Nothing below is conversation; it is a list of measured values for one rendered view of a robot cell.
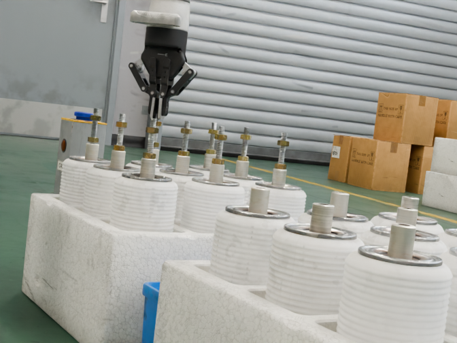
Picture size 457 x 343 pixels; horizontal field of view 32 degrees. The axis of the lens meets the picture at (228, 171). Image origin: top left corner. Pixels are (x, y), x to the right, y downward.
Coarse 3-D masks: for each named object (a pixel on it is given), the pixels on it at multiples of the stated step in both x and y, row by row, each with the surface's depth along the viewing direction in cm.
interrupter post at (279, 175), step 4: (276, 172) 131; (280, 172) 130; (284, 172) 131; (276, 176) 131; (280, 176) 130; (284, 176) 131; (272, 180) 131; (276, 180) 131; (280, 180) 130; (284, 180) 131; (272, 184) 131; (276, 184) 131; (280, 184) 131; (284, 184) 131
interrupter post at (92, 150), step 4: (88, 144) 139; (92, 144) 139; (96, 144) 139; (88, 148) 139; (92, 148) 139; (96, 148) 139; (88, 152) 139; (92, 152) 139; (96, 152) 139; (88, 156) 139; (92, 156) 139; (96, 156) 139; (92, 160) 139; (96, 160) 139
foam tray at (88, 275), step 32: (32, 224) 141; (64, 224) 127; (96, 224) 116; (32, 256) 140; (64, 256) 126; (96, 256) 114; (128, 256) 111; (160, 256) 114; (192, 256) 116; (32, 288) 139; (64, 288) 125; (96, 288) 114; (128, 288) 112; (64, 320) 124; (96, 320) 113; (128, 320) 112
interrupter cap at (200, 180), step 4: (192, 180) 124; (196, 180) 123; (200, 180) 123; (204, 180) 124; (208, 180) 127; (224, 180) 129; (228, 180) 128; (212, 184) 122; (216, 184) 122; (220, 184) 122; (224, 184) 122; (228, 184) 122; (232, 184) 123; (236, 184) 124
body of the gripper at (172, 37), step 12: (156, 36) 141; (168, 36) 140; (180, 36) 142; (144, 48) 144; (156, 48) 143; (168, 48) 143; (180, 48) 143; (144, 60) 144; (180, 60) 142; (156, 72) 144
